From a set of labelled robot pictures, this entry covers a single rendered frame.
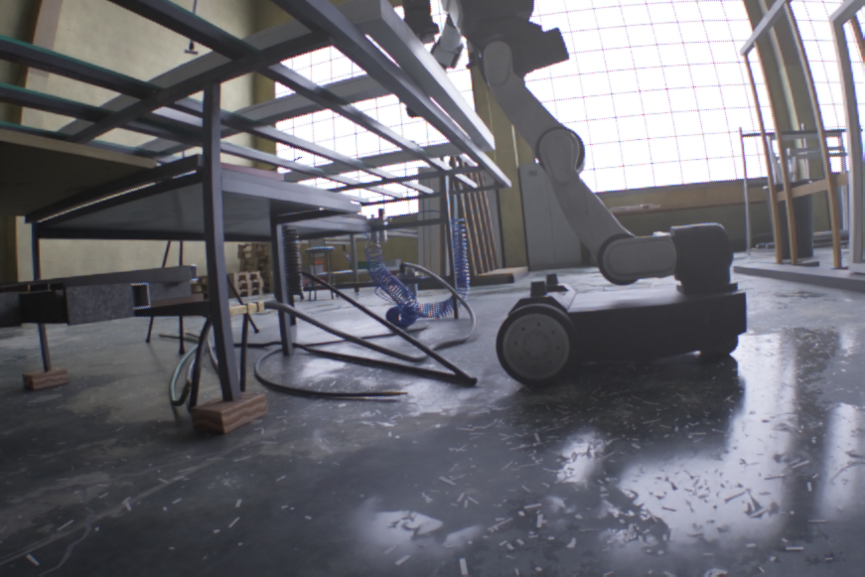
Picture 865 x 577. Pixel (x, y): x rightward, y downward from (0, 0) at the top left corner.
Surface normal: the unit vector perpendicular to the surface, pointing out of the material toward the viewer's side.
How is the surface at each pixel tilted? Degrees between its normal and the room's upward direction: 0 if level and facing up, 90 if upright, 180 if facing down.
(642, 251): 90
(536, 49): 113
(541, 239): 90
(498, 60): 90
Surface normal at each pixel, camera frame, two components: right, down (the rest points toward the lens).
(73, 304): 0.95, -0.09
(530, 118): -0.35, 0.01
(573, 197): -0.26, 0.43
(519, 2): 0.17, 0.33
